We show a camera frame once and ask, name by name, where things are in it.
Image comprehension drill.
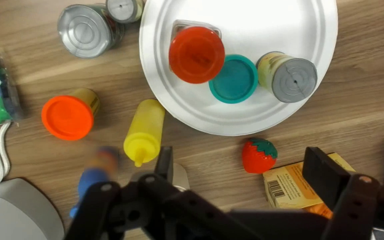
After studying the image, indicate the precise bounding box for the yellow mustard bottle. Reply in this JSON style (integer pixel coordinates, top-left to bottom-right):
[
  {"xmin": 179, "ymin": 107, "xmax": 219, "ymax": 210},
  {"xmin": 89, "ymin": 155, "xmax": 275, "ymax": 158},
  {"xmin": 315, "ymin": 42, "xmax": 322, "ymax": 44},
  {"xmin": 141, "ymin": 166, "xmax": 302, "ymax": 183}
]
[{"xmin": 122, "ymin": 99, "xmax": 165, "ymax": 167}]

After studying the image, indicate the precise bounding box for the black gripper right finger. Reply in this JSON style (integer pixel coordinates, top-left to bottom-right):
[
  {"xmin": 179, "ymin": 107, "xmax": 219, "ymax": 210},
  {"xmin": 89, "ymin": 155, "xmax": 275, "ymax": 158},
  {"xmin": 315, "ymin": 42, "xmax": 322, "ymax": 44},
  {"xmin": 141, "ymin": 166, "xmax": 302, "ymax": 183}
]
[{"xmin": 302, "ymin": 147, "xmax": 350, "ymax": 211}]

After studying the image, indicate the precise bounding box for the blue cap figure bottle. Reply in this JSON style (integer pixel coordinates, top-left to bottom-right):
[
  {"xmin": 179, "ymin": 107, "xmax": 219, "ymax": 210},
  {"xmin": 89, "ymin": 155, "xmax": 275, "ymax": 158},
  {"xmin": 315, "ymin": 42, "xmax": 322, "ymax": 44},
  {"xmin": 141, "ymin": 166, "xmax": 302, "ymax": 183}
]
[{"xmin": 69, "ymin": 146, "xmax": 119, "ymax": 219}]

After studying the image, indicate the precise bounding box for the yellow label tin can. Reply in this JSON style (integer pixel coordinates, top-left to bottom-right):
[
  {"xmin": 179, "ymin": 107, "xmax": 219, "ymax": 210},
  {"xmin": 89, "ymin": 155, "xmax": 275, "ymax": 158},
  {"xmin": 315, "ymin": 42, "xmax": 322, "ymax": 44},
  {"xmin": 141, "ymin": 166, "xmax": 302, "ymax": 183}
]
[{"xmin": 255, "ymin": 51, "xmax": 318, "ymax": 103}]

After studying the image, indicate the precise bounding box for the red strawberry plush toy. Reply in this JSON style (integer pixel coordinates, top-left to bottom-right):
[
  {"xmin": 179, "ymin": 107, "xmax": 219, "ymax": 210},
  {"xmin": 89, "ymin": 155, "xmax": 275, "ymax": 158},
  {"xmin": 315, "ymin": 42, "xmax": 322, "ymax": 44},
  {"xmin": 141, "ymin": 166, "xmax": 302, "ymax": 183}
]
[{"xmin": 241, "ymin": 138, "xmax": 277, "ymax": 174}]

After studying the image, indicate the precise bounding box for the small yellow-green can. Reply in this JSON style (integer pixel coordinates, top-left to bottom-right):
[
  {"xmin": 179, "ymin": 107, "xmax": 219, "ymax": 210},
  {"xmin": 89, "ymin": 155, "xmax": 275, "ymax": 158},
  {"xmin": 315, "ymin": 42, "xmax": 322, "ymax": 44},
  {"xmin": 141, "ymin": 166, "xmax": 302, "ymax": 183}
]
[{"xmin": 106, "ymin": 0, "xmax": 143, "ymax": 23}]

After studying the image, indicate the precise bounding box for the open yellow cardboard box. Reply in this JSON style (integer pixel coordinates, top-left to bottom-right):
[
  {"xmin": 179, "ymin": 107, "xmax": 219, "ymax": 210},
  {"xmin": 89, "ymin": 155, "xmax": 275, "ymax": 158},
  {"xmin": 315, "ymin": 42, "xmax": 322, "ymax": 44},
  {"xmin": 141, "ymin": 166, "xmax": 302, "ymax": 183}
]
[{"xmin": 261, "ymin": 151, "xmax": 357, "ymax": 220}]

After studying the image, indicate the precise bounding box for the white appliance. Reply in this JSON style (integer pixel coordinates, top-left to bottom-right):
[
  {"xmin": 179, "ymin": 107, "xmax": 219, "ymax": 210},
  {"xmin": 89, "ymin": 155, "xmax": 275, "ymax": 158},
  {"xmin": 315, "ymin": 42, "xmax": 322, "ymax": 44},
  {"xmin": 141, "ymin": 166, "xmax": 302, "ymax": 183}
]
[{"xmin": 0, "ymin": 179, "xmax": 65, "ymax": 240}]

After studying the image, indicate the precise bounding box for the red lid spice jar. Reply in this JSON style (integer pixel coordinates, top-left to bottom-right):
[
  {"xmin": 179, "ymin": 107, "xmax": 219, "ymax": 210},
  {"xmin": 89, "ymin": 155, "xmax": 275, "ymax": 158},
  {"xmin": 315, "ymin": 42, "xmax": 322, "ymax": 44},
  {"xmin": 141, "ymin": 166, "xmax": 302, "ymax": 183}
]
[{"xmin": 167, "ymin": 22, "xmax": 225, "ymax": 84}]

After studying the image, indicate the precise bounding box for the large green label can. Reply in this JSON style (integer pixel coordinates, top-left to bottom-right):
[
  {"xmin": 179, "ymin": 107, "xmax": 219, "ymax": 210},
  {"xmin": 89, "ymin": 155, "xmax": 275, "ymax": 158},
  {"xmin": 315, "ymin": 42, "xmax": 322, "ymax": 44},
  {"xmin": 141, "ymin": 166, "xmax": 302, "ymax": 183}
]
[{"xmin": 57, "ymin": 4, "xmax": 125, "ymax": 59}]

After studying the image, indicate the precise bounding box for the teal lid play-doh tub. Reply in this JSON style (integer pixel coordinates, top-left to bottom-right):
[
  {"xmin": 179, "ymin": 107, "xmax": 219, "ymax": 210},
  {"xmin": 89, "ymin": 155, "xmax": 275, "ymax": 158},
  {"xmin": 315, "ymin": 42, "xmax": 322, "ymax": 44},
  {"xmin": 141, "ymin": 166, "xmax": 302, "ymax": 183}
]
[{"xmin": 209, "ymin": 55, "xmax": 257, "ymax": 104}]

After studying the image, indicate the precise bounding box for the orange lid play-doh tub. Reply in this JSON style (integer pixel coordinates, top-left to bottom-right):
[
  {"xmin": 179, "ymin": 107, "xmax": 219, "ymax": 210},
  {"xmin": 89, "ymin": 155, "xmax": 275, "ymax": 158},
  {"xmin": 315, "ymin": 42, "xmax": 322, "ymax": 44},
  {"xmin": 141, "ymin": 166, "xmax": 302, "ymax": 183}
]
[{"xmin": 41, "ymin": 88, "xmax": 99, "ymax": 142}]

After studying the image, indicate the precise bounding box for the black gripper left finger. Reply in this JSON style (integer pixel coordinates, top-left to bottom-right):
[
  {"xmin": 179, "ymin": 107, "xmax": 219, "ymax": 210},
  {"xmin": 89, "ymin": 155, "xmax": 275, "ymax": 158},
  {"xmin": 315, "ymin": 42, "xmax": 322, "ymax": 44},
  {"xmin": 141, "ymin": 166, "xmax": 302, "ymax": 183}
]
[{"xmin": 154, "ymin": 147, "xmax": 173, "ymax": 182}]

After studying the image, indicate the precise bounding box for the white round plate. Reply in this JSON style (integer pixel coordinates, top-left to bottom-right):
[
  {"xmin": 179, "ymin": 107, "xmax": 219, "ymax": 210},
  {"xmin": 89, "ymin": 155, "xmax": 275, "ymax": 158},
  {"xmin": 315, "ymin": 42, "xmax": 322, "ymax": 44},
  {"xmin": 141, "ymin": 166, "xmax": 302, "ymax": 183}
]
[{"xmin": 137, "ymin": 0, "xmax": 339, "ymax": 138}]

